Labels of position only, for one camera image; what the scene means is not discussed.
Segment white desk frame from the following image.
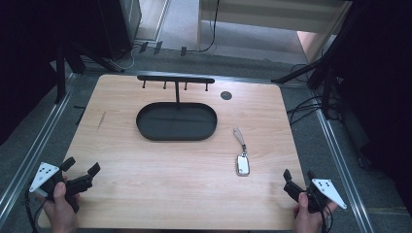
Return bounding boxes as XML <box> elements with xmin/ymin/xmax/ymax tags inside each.
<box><xmin>196</xmin><ymin>0</ymin><xmax>354</xmax><ymax>64</ymax></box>

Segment black tape strips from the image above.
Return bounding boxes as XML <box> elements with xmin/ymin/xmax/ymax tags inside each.
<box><xmin>73</xmin><ymin>104</ymin><xmax>87</xmax><ymax>126</ymax></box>

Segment black key rack with tray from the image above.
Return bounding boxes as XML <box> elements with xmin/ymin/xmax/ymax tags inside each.
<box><xmin>135</xmin><ymin>74</ymin><xmax>219</xmax><ymax>142</ymax></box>

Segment black hook rack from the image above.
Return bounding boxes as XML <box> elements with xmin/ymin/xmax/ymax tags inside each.
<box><xmin>134</xmin><ymin>70</ymin><xmax>284</xmax><ymax>87</ymax></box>

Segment black tripod stand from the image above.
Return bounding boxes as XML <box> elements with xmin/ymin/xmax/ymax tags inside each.
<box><xmin>53</xmin><ymin>40</ymin><xmax>125</xmax><ymax>105</ymax></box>
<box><xmin>271</xmin><ymin>0</ymin><xmax>344</xmax><ymax>120</ymax></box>

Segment person's left hand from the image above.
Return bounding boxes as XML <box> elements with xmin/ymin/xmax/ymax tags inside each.
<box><xmin>43</xmin><ymin>182</ymin><xmax>81</xmax><ymax>233</ymax></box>

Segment white floor cable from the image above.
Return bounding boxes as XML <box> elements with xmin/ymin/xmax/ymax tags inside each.
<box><xmin>109</xmin><ymin>46</ymin><xmax>136</xmax><ymax>71</ymax></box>

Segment bundle of black floor cables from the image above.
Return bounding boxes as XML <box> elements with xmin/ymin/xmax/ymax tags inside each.
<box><xmin>287</xmin><ymin>63</ymin><xmax>343</xmax><ymax>126</ymax></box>

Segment silver car key with strap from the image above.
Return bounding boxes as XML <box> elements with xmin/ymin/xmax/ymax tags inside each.
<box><xmin>232</xmin><ymin>126</ymin><xmax>252</xmax><ymax>178</ymax></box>

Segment aluminium frame rail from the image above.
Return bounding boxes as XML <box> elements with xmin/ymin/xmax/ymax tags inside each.
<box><xmin>0</xmin><ymin>72</ymin><xmax>80</xmax><ymax>226</ymax></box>
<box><xmin>311</xmin><ymin>90</ymin><xmax>375</xmax><ymax>233</ymax></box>

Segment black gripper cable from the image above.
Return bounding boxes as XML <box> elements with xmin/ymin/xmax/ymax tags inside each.
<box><xmin>318</xmin><ymin>193</ymin><xmax>335</xmax><ymax>233</ymax></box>
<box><xmin>22</xmin><ymin>188</ymin><xmax>47</xmax><ymax>233</ymax></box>

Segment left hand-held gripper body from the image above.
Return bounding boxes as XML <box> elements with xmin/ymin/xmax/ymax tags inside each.
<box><xmin>28</xmin><ymin>161</ymin><xmax>95</xmax><ymax>214</ymax></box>

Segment person's right hand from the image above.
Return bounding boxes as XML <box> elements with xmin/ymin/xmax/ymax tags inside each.
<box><xmin>292</xmin><ymin>192</ymin><xmax>338</xmax><ymax>233</ymax></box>

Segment black computer cabinet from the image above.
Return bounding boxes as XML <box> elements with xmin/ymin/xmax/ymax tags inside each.
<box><xmin>96</xmin><ymin>0</ymin><xmax>144</xmax><ymax>60</ymax></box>

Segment thin black hanging cable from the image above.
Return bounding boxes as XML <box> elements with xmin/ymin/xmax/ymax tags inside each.
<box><xmin>186</xmin><ymin>0</ymin><xmax>222</xmax><ymax>54</ymax></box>

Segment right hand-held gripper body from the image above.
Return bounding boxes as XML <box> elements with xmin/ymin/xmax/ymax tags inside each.
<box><xmin>284</xmin><ymin>178</ymin><xmax>348</xmax><ymax>215</ymax></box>

